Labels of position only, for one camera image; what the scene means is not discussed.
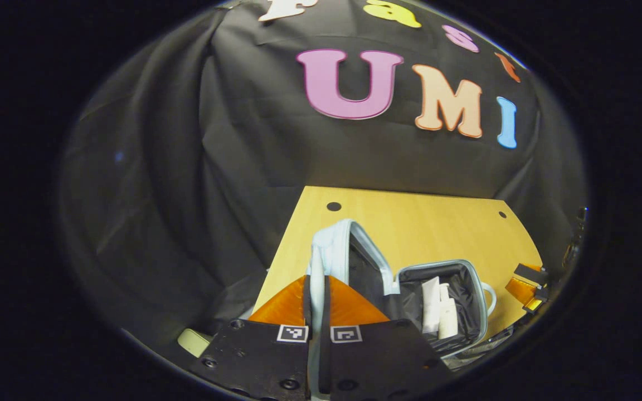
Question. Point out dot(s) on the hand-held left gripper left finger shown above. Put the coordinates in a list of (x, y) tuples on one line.
[(259, 356)]

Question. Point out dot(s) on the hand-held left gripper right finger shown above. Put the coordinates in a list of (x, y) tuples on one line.
[(377, 356)]

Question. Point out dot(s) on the black backdrop cloth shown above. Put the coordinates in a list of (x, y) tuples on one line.
[(215, 167)]

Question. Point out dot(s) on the pale cream rounded object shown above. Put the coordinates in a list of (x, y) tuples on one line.
[(194, 341)]

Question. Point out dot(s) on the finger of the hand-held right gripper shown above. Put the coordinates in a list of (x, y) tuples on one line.
[(524, 289)]

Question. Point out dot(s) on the white skin care tube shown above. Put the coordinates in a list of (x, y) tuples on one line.
[(431, 306)]

